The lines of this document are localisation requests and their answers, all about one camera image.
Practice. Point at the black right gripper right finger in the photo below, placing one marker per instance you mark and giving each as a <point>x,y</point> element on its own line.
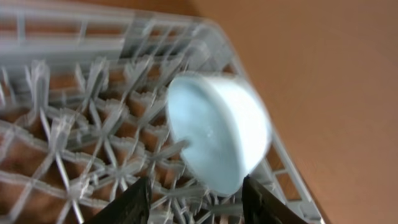
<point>260,206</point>

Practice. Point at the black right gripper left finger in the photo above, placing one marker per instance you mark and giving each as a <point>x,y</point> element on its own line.
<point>131,207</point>

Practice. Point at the light blue bowl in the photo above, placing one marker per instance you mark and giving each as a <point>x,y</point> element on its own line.
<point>225,124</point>

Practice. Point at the grey dishwasher rack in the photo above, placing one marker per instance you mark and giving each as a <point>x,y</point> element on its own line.
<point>83,105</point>

